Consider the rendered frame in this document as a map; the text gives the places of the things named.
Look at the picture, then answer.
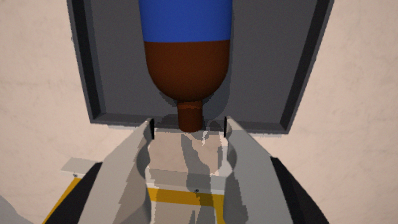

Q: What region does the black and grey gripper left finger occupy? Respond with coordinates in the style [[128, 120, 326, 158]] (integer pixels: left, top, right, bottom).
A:
[[45, 118, 154, 224]]

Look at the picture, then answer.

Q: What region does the dark grey tray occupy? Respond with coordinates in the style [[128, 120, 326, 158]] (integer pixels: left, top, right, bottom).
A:
[[66, 0, 335, 135]]

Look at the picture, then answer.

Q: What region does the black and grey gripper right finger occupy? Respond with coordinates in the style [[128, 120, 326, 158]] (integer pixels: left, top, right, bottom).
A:
[[223, 116, 329, 224]]

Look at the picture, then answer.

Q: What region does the yellow crate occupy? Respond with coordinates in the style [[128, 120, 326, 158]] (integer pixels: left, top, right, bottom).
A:
[[43, 178, 226, 224]]

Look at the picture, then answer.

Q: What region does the dark brown bottle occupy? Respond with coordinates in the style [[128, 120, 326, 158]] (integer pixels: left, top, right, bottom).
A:
[[138, 0, 233, 133]]

